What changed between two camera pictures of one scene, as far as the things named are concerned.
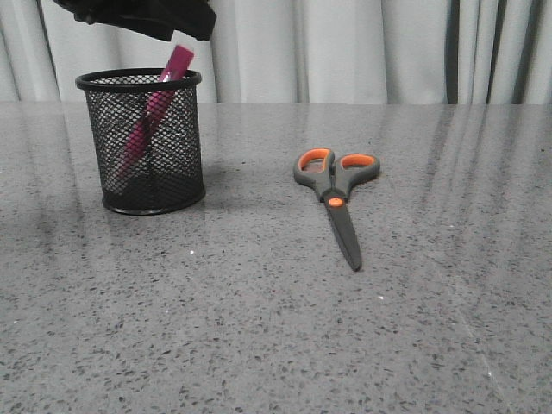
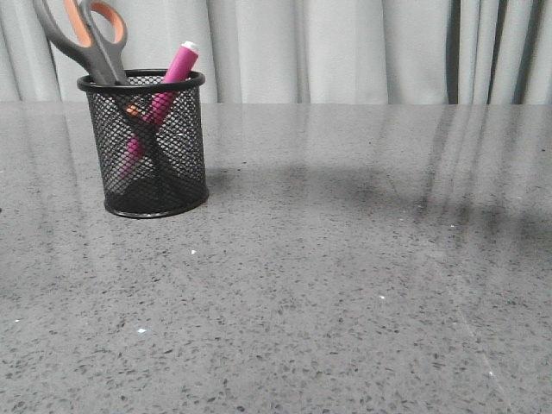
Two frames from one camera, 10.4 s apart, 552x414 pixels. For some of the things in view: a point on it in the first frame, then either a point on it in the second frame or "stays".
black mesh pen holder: x=147 y=136 stays
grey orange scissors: x=332 y=178 -> x=94 y=34
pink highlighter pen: x=156 y=109 stays
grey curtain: x=299 y=52 stays
